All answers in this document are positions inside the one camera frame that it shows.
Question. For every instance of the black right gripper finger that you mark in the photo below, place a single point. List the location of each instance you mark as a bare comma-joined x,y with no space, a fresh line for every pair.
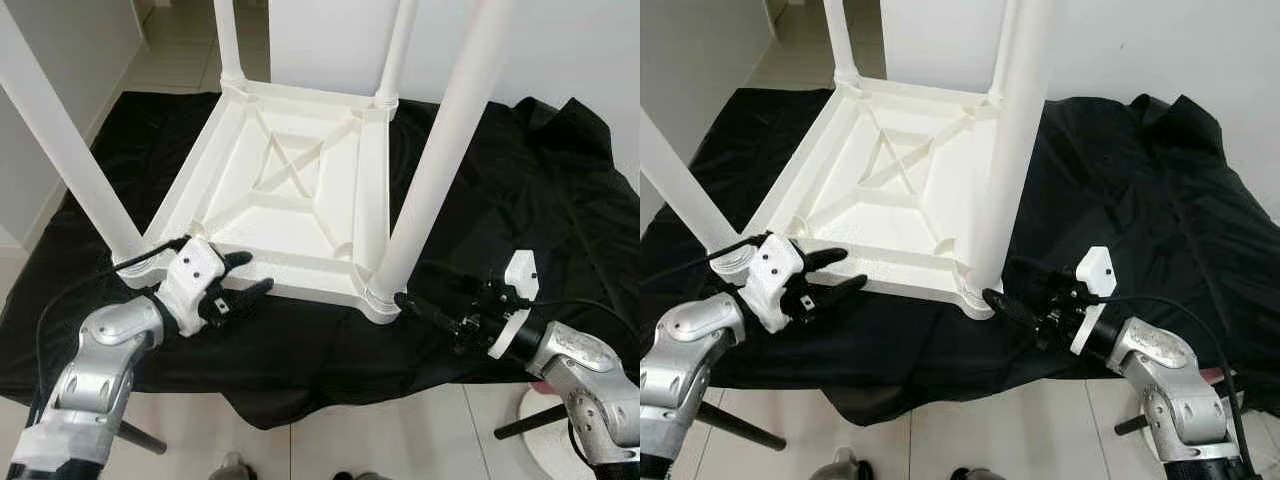
426,308
1012,305

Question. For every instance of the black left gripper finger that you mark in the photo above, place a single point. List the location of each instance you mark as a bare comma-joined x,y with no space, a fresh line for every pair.
236,262
836,291
246,296
825,259

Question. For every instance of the white plastic table top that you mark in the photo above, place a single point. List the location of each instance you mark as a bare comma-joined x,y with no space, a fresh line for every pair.
290,230
880,220

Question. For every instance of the white plastic table leg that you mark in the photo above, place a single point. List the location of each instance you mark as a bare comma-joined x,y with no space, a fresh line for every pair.
838,40
398,50
1020,150
60,140
228,40
1000,70
680,190
440,150

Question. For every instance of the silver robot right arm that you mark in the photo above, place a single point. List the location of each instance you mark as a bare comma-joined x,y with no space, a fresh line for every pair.
1160,350
585,360

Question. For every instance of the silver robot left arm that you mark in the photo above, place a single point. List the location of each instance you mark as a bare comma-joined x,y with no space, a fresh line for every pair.
100,350
690,350

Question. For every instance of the black table cloth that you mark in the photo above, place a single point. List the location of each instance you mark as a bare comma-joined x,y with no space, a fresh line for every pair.
560,200
1180,200

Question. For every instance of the grey robot left leg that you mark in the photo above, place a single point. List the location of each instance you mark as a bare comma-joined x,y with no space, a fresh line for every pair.
232,468
848,466

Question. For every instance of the grey robot leg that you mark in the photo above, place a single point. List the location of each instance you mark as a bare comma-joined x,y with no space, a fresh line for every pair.
972,474
848,466
360,475
232,468

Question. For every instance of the grey robot right leg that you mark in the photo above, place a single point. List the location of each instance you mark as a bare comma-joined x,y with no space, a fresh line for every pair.
972,474
360,475

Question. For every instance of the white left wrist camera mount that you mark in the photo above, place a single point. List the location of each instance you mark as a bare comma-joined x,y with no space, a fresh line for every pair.
195,268
775,278

